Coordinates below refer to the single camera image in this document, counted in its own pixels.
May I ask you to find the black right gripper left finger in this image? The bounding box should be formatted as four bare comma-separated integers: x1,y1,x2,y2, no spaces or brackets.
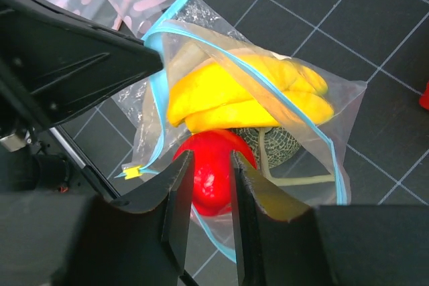
1,152,194,285

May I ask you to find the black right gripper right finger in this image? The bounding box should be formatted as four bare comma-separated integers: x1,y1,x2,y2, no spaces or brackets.
231,151,428,285

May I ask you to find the green netted melon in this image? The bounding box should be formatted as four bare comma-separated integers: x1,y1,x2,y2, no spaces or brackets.
231,125,336,187

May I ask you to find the red plastic tray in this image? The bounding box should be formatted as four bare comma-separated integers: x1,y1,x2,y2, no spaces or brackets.
419,82,429,111

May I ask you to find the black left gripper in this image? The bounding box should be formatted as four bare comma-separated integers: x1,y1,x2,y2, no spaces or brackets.
1,0,163,193

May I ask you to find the clear zip bag blue zipper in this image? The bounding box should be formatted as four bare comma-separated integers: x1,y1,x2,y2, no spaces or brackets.
119,0,367,260

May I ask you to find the yellow banana bunch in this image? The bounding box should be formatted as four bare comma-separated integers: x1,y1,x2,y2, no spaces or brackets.
167,54,334,133

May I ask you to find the red apple large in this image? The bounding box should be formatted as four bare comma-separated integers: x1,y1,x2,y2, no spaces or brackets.
173,129,257,216

